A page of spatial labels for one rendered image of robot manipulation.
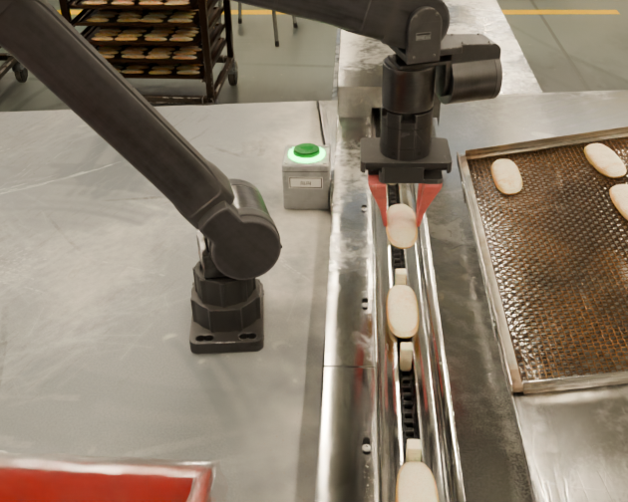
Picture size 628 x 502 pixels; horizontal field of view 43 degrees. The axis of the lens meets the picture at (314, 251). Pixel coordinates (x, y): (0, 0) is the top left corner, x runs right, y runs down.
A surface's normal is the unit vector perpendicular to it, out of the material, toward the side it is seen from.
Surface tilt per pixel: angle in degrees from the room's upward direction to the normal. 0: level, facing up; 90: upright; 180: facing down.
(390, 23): 90
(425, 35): 90
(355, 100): 90
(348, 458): 0
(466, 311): 0
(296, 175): 90
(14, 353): 0
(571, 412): 10
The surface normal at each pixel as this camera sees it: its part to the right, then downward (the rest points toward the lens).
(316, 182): -0.05, 0.55
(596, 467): -0.18, -0.82
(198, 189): 0.18, 0.37
